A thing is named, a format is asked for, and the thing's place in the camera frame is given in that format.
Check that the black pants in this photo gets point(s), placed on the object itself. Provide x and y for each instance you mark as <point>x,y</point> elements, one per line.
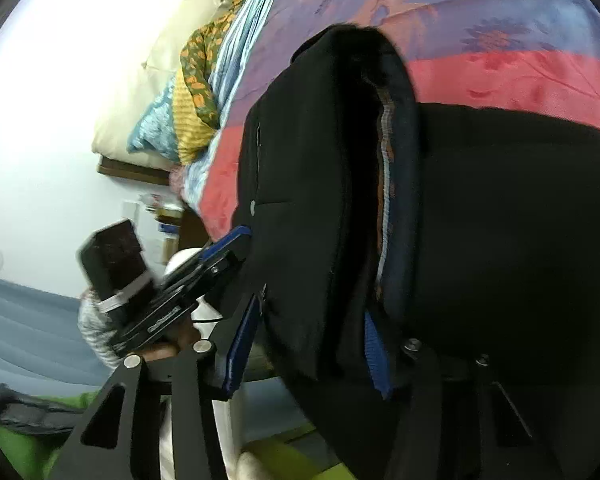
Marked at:
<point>480,210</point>

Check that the blue striped bed sheet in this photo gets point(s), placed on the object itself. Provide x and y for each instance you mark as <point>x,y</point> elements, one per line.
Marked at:
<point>250,40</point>

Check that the multicoloured satin bedspread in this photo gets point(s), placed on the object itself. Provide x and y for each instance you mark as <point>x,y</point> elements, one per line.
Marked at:
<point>480,10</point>

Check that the brown wooden bed frame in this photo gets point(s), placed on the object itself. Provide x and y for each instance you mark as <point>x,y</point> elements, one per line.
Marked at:
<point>130,170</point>

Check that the blue-grey cloth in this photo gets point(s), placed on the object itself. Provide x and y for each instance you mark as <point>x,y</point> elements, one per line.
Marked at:
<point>20,320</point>

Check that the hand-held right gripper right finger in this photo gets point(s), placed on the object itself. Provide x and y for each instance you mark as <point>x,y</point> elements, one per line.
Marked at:
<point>377,360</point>

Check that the orange green floral cloth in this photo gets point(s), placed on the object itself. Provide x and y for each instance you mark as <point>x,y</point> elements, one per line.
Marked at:
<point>200,55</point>

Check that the pink floral cloth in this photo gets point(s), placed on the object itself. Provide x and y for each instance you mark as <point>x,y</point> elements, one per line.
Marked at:
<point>177,180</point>

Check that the cream padded headboard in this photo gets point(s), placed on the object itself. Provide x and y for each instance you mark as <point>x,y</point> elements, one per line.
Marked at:
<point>170,35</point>

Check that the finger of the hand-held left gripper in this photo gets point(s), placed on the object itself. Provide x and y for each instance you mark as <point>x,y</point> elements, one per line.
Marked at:
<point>210,272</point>
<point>227,242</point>

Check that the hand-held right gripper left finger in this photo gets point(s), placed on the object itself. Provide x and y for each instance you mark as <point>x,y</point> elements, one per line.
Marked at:
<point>240,340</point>

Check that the green block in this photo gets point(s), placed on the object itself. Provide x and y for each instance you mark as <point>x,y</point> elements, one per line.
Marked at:
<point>280,447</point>

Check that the yellow dotted pillow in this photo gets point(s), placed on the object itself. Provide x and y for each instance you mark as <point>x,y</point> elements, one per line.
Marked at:
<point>190,120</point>

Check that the teal floral pillow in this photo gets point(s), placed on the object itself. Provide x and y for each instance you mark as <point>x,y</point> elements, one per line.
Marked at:
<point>152,130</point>

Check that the person's left hand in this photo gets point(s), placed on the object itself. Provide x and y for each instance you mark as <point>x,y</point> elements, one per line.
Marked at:
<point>182,334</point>

